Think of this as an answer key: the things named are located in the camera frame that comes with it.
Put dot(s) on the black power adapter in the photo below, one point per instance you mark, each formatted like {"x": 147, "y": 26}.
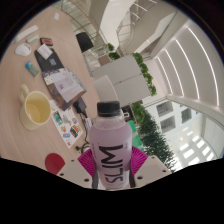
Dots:
{"x": 80, "y": 105}

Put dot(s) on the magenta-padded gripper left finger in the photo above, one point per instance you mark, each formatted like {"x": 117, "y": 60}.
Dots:
{"x": 75, "y": 171}

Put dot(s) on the small red and black case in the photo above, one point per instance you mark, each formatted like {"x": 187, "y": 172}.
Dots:
{"x": 46, "y": 41}

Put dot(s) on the colourful sticker sheet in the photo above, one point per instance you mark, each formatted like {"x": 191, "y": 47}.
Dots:
{"x": 68, "y": 128}

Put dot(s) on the white cabinet topped with plants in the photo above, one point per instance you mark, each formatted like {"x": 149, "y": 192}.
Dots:
{"x": 123, "y": 80}

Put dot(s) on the white card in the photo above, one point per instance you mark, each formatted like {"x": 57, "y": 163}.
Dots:
{"x": 44, "y": 51}

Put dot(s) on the small teal pack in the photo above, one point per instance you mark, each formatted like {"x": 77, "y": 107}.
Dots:
{"x": 32, "y": 68}

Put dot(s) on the white computer mouse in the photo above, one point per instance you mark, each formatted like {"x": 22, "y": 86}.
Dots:
{"x": 22, "y": 50}

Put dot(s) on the white paper slip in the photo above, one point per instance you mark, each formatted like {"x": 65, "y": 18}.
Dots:
{"x": 56, "y": 16}

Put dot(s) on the ceiling light strips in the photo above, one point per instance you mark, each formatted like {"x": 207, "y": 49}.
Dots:
{"x": 191, "y": 63}

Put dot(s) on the planter with green plants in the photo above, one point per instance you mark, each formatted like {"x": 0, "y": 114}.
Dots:
{"x": 138, "y": 111}

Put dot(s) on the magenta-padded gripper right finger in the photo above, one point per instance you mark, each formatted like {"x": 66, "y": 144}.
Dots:
{"x": 151, "y": 170}

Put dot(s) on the black notebook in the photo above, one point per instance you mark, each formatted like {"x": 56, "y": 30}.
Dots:
{"x": 50, "y": 65}

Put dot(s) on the lilac drink bottle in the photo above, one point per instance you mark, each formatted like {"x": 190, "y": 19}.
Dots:
{"x": 110, "y": 140}

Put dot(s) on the potted green plants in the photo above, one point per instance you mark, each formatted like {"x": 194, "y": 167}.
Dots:
{"x": 114, "y": 55}

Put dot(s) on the small pale grey device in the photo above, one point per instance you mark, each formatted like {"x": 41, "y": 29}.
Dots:
{"x": 32, "y": 38}

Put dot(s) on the flat round red coaster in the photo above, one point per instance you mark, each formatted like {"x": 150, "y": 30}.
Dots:
{"x": 54, "y": 163}

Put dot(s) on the cream yellow mug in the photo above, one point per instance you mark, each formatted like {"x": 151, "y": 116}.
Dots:
{"x": 35, "y": 111}

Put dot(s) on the row of green hedge plants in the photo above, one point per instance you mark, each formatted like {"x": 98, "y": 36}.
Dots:
{"x": 156, "y": 143}

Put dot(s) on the white staircase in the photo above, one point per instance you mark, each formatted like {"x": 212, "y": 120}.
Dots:
{"x": 146, "y": 23}

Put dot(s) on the black chair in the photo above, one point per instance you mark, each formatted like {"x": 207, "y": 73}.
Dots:
{"x": 84, "y": 41}

